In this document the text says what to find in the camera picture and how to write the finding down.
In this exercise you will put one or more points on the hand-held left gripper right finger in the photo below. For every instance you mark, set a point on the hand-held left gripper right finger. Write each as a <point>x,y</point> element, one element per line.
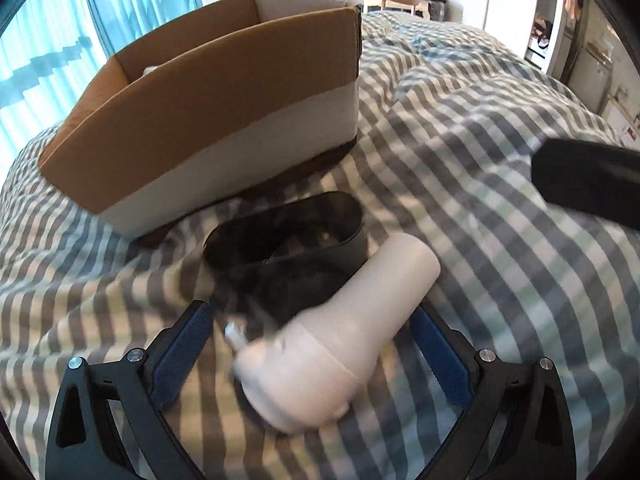
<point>442,362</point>

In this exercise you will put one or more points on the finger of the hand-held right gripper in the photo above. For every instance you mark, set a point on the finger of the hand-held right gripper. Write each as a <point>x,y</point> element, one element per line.
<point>590,180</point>

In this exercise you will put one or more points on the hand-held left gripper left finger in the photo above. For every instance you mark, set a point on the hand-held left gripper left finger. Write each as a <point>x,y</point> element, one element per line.
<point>180,355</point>

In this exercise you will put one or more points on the white handheld device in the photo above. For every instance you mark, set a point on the white handheld device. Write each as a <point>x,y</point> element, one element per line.
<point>350,340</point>

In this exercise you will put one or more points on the cardboard box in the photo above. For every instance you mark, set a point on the cardboard box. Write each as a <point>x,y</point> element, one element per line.
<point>225,100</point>

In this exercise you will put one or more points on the black translucent container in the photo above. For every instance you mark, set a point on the black translucent container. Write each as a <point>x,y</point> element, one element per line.
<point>325,260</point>

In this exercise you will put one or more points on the checked blanket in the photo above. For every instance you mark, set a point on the checked blanket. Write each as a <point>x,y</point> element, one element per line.
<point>450,110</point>

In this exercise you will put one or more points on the white wardrobe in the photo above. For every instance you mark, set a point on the white wardrobe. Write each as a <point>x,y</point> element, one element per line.
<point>495,5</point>

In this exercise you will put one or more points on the wide teal curtain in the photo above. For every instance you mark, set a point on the wide teal curtain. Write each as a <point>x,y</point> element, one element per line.
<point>45,50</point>

